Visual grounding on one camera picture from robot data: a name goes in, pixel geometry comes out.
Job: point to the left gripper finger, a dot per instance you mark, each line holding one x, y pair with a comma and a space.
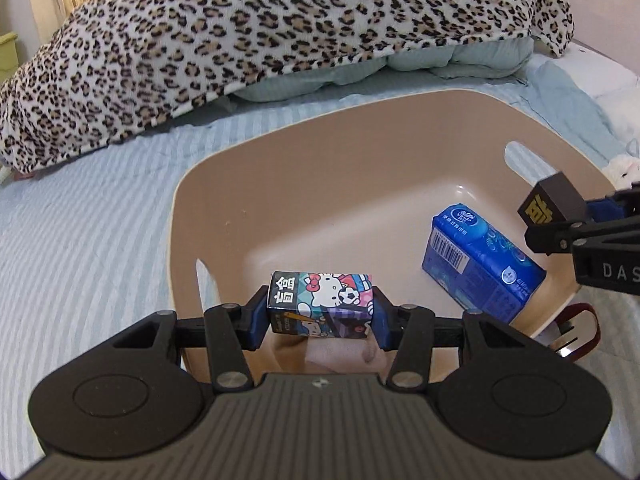
561, 237

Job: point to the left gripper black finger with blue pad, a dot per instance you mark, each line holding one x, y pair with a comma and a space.
412, 332
225, 331

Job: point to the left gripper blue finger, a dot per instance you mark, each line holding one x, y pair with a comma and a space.
620, 205

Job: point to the red hair clip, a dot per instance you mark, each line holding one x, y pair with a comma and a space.
574, 333

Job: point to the blue tissue pack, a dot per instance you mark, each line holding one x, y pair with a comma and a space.
478, 266

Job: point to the cartoon printed small box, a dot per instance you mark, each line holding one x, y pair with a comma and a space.
321, 305

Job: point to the dark brown small box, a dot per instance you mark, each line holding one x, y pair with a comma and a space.
553, 200

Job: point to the beige cloth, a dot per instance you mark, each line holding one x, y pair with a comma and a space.
344, 356

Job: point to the white fluffy plush toy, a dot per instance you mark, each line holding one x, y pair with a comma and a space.
623, 171

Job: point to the beige plastic storage bin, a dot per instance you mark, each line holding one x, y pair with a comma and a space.
356, 191

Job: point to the striped blue bed sheet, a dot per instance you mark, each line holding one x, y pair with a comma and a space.
84, 245

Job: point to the light green folded quilt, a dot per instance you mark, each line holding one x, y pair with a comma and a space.
489, 60

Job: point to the leopard print blanket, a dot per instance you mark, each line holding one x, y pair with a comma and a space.
118, 67

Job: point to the green wooden cabinet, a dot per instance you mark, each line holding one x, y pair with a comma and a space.
8, 52

